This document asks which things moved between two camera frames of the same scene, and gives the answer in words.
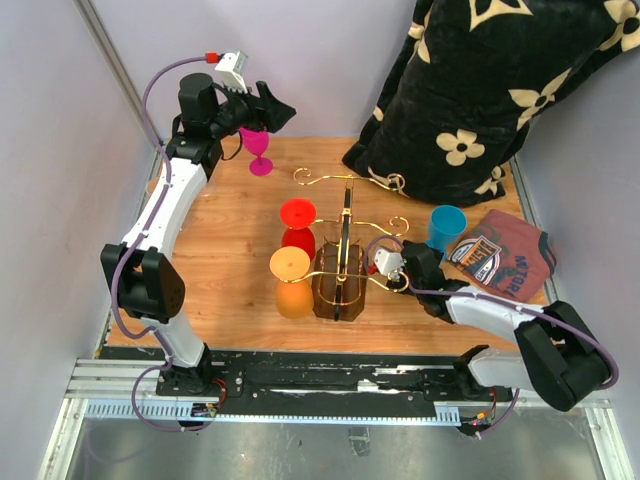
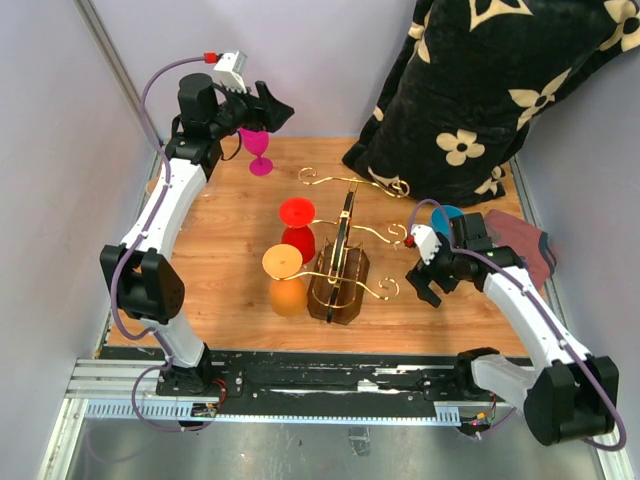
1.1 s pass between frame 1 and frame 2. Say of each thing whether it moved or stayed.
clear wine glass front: stayed
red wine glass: stayed
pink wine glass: stayed
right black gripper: moved
